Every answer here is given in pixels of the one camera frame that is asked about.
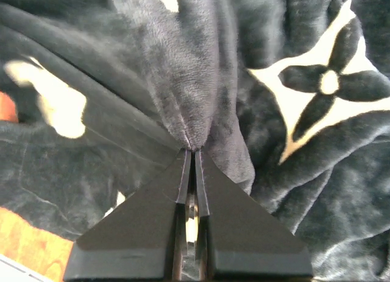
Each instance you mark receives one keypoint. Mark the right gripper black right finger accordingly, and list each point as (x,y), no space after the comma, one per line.
(237,238)

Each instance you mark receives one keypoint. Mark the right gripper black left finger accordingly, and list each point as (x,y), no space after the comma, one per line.
(143,239)

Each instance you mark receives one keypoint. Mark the black floral plush pillowcase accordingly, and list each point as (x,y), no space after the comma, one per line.
(289,98)

